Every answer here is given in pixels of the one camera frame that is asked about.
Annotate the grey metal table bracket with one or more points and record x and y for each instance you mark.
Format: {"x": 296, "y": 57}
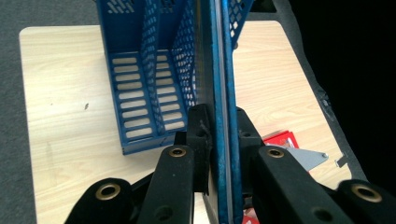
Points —
{"x": 342, "y": 160}

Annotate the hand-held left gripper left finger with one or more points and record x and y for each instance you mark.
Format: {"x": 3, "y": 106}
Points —
{"x": 200, "y": 130}

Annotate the blue monster picture book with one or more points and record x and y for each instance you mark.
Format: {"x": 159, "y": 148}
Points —
{"x": 224, "y": 77}

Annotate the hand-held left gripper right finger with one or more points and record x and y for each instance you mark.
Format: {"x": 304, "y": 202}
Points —
{"x": 249, "y": 146}

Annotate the blue plastic file rack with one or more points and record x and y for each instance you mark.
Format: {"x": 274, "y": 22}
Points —
{"x": 130, "y": 37}

